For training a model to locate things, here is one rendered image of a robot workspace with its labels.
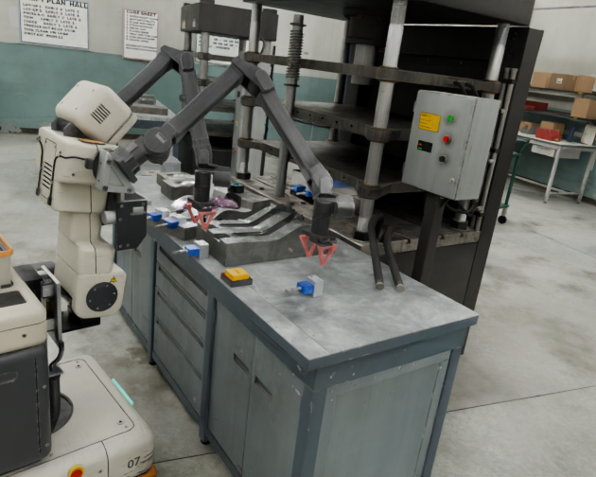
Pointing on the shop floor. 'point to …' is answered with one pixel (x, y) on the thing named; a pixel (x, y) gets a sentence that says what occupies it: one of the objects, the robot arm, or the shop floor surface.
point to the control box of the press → (446, 160)
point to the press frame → (494, 185)
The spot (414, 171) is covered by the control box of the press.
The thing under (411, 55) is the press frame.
